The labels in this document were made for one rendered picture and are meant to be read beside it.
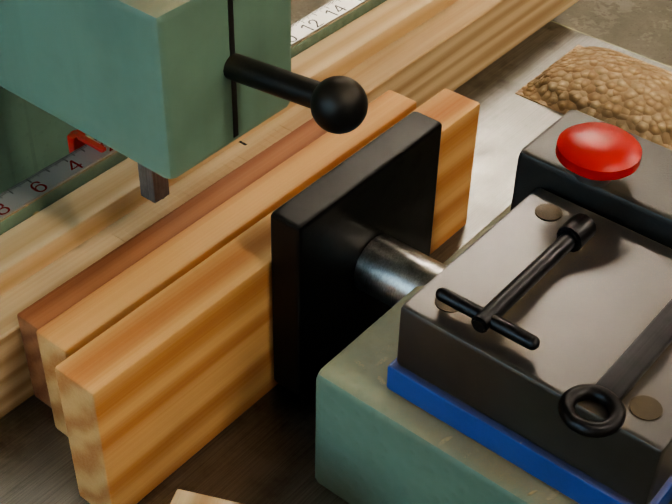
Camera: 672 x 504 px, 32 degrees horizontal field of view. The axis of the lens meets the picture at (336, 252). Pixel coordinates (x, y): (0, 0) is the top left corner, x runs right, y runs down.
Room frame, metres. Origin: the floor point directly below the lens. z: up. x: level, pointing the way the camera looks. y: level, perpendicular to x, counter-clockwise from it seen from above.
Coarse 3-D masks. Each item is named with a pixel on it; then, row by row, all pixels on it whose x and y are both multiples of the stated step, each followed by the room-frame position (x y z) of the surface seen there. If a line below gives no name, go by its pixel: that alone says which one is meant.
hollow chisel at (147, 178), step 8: (144, 168) 0.40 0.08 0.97; (144, 176) 0.40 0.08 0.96; (152, 176) 0.40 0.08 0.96; (160, 176) 0.40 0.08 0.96; (144, 184) 0.40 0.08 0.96; (152, 184) 0.40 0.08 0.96; (160, 184) 0.40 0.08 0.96; (168, 184) 0.40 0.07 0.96; (144, 192) 0.40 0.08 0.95; (152, 192) 0.40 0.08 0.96; (160, 192) 0.40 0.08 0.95; (168, 192) 0.40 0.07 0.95; (152, 200) 0.40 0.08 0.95
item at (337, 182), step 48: (384, 144) 0.38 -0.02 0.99; (432, 144) 0.39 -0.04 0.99; (336, 192) 0.35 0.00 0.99; (384, 192) 0.37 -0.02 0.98; (432, 192) 0.39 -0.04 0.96; (288, 240) 0.33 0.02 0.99; (336, 240) 0.34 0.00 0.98; (384, 240) 0.36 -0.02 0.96; (288, 288) 0.33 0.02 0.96; (336, 288) 0.34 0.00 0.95; (384, 288) 0.34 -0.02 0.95; (288, 336) 0.33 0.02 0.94; (336, 336) 0.35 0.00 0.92; (288, 384) 0.33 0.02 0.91
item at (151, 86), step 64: (0, 0) 0.40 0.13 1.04; (64, 0) 0.37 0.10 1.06; (128, 0) 0.36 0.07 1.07; (192, 0) 0.36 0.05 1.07; (256, 0) 0.38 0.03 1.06; (0, 64) 0.40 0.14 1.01; (64, 64) 0.38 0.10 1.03; (128, 64) 0.35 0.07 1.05; (192, 64) 0.36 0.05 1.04; (128, 128) 0.36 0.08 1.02; (192, 128) 0.35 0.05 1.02
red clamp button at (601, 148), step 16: (576, 128) 0.35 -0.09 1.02; (592, 128) 0.35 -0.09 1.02; (608, 128) 0.35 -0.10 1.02; (560, 144) 0.35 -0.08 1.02; (576, 144) 0.34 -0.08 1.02; (592, 144) 0.34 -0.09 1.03; (608, 144) 0.34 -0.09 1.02; (624, 144) 0.34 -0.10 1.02; (560, 160) 0.34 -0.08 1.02; (576, 160) 0.34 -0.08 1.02; (592, 160) 0.33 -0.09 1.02; (608, 160) 0.33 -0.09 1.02; (624, 160) 0.33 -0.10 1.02; (640, 160) 0.34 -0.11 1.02; (592, 176) 0.33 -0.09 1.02; (608, 176) 0.33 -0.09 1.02; (624, 176) 0.33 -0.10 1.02
